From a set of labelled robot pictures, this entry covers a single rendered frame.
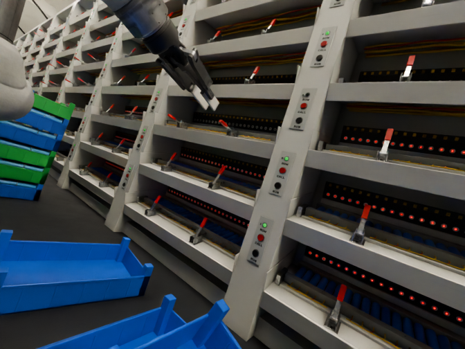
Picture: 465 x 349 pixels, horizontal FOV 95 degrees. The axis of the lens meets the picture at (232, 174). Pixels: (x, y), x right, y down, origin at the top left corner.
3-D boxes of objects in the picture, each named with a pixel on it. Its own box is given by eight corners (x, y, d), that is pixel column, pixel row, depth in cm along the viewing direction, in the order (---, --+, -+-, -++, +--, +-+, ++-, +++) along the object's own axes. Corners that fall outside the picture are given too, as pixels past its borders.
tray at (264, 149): (272, 159, 62) (279, 126, 60) (152, 133, 96) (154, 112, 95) (297, 160, 78) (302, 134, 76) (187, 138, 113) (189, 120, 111)
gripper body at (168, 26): (132, 41, 45) (162, 76, 53) (155, 35, 41) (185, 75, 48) (151, 17, 47) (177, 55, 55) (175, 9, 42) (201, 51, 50)
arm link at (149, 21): (129, 6, 36) (155, 39, 40) (158, -28, 38) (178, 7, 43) (105, 16, 41) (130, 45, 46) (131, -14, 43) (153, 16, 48)
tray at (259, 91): (292, 99, 63) (302, 49, 61) (167, 95, 98) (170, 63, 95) (312, 113, 79) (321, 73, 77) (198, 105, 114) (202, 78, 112)
